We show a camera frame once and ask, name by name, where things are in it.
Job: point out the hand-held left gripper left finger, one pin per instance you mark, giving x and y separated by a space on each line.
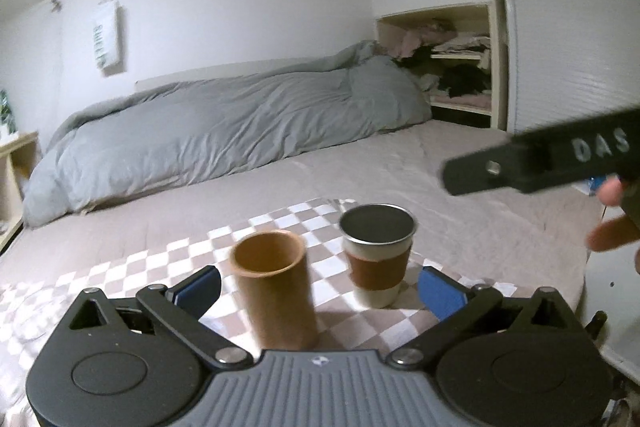
200 291

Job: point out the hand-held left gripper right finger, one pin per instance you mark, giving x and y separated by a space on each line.
441 292

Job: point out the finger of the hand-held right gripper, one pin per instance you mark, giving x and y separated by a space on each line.
475 169

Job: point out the brown cylindrical cup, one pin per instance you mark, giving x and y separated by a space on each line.
280 297

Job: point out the metal cup with brown sleeve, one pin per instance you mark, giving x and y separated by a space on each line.
377 272

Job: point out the clear glass cup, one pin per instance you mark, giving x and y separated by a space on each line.
37 317

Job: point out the person's right hand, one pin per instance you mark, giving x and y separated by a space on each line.
607 234

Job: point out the checkered beige white mat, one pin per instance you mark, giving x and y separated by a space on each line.
150 262

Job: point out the black clothes pile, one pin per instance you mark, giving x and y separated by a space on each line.
465 79

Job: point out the white sliding closet door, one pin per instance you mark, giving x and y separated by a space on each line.
565 57

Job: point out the white folded clothes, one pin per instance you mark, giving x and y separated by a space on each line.
462 44

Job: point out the pink clothes pile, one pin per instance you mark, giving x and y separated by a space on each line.
415 39

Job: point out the wooden open shelf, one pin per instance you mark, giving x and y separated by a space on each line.
482 22

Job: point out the grey duvet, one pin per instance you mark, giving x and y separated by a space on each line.
225 132

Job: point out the white headboard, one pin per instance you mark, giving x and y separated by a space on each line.
225 69

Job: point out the low wooden side shelf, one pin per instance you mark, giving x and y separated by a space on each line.
20 157

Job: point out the green plant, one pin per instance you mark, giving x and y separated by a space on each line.
6 112

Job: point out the white tote bag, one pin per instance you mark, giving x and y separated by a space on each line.
109 42

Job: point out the wall hook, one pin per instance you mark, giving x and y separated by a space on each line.
56 5

